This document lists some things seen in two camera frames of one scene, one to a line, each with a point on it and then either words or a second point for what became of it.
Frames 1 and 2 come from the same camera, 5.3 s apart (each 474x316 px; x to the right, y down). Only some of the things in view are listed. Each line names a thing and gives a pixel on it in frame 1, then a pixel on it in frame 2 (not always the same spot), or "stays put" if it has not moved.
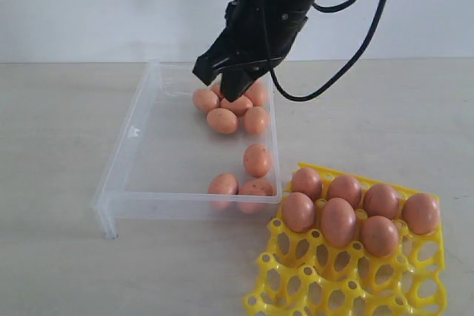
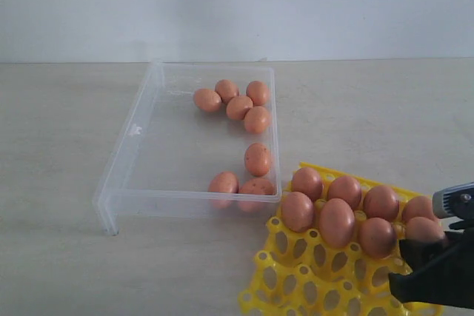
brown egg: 338,222 stays put
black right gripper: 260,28 to 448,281
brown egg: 381,201 stays put
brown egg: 308,181 stays put
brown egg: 222,121 to 421,229
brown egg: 346,188 stays put
